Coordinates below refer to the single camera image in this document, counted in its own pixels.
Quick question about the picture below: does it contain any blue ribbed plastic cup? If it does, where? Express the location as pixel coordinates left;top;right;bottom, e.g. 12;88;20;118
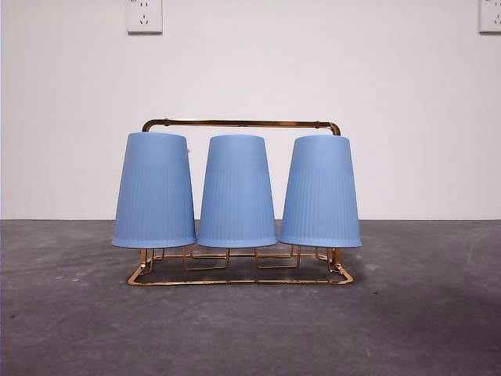
196;135;278;248
110;132;198;249
279;135;363;249

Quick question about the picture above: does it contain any gold wire cup holder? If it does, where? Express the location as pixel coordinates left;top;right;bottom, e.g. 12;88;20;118
127;118;355;286

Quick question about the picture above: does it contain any white wall socket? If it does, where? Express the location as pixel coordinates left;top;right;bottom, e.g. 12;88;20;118
479;0;501;35
125;0;164;35

